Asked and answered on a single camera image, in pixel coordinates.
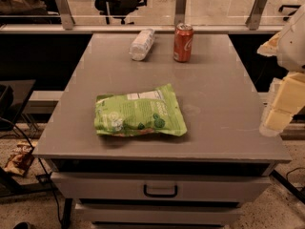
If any upper drawer with black handle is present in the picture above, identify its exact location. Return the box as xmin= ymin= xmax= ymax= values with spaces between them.
xmin=51 ymin=172 xmax=271 ymax=203

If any right metal rail bracket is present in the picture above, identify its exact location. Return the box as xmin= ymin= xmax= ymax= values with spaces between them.
xmin=245 ymin=0 xmax=268 ymax=31

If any middle metal rail bracket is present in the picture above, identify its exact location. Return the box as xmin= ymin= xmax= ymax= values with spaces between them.
xmin=174 ymin=0 xmax=187 ymax=26

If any grey drawer cabinet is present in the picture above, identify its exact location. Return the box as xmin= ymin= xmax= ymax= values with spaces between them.
xmin=34 ymin=33 xmax=290 ymax=229

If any red coke can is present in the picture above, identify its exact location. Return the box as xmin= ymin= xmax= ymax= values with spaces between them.
xmin=173 ymin=23 xmax=193 ymax=62

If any left metal rail bracket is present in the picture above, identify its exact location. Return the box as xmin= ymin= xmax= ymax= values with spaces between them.
xmin=55 ymin=0 xmax=74 ymax=30

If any green rice chip bag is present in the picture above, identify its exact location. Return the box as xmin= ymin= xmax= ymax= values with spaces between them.
xmin=94 ymin=84 xmax=187 ymax=137

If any metal rail bracket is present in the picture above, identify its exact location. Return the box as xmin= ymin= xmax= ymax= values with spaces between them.
xmin=245 ymin=0 xmax=268 ymax=31
xmin=174 ymin=0 xmax=187 ymax=26
xmin=55 ymin=0 xmax=74 ymax=30

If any black side table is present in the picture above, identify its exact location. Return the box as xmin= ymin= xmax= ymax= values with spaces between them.
xmin=0 ymin=79 xmax=35 ymax=131

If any black chair base right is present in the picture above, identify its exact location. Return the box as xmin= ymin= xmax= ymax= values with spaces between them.
xmin=278 ymin=4 xmax=300 ymax=21

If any clear plastic water bottle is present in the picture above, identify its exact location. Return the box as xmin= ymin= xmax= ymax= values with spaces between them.
xmin=129 ymin=29 xmax=154 ymax=61

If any lower grey drawer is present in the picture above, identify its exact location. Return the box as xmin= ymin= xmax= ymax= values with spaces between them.
xmin=75 ymin=203 xmax=241 ymax=225

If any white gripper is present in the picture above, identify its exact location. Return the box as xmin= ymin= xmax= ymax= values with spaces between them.
xmin=256 ymin=5 xmax=305 ymax=137

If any black floor cable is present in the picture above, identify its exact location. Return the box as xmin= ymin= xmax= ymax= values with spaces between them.
xmin=0 ymin=116 xmax=63 ymax=226

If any crumpled brown snack bag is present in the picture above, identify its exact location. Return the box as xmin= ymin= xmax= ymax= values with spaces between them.
xmin=4 ymin=141 xmax=34 ymax=177

